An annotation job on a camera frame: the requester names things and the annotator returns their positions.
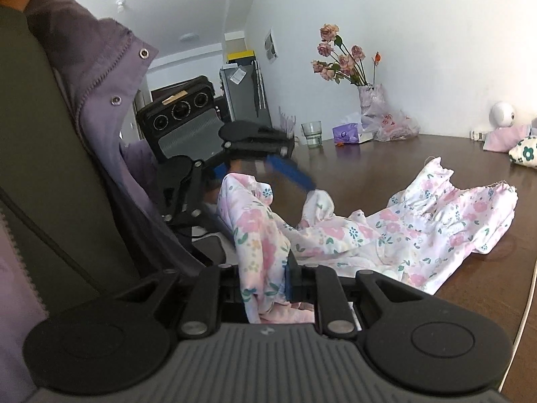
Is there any purple tissue pack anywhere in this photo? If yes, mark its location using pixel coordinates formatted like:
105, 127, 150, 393
333, 123, 374, 145

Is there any wall paper notice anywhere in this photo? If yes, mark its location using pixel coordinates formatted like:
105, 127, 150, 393
264, 29, 278, 64

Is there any person in purple top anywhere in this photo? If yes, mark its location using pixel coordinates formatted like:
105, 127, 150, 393
0, 0, 219, 403

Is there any grey refrigerator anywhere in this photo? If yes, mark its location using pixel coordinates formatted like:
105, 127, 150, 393
219, 61, 273, 129

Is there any thick white cable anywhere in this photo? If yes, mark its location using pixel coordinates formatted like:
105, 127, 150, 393
499, 256, 537, 391

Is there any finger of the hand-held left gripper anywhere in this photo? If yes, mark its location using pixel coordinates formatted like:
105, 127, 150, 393
156, 154, 229, 240
218, 120, 316, 191

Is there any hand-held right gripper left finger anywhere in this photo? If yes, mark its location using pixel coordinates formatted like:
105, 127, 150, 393
105, 264, 246, 341

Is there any wrapped flower vase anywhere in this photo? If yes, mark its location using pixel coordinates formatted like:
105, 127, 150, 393
357, 84, 384, 115

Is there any white round device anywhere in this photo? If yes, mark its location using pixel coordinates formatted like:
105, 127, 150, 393
489, 101, 516, 129

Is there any person's dark green shirt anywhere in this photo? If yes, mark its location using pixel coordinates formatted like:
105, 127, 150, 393
0, 6, 143, 315

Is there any folded green flower cloth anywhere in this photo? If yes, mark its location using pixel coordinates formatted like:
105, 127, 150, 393
508, 136, 537, 169

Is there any folded pink cloth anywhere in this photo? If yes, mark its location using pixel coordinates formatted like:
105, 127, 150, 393
482, 124, 535, 152

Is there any clear plastic bag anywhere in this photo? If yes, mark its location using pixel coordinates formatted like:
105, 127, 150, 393
363, 101, 420, 142

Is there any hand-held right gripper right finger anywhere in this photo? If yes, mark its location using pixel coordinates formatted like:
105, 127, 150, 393
284, 253, 435, 341

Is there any pink floral ruffled garment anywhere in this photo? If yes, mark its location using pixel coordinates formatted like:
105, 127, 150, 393
220, 156, 519, 324

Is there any yellow box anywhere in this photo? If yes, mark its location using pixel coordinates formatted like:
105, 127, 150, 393
225, 49, 256, 65

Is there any dried rose bouquet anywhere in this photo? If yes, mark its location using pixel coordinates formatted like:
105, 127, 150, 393
310, 23, 382, 87

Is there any glass cup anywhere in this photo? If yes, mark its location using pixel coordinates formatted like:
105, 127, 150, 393
301, 121, 323, 148

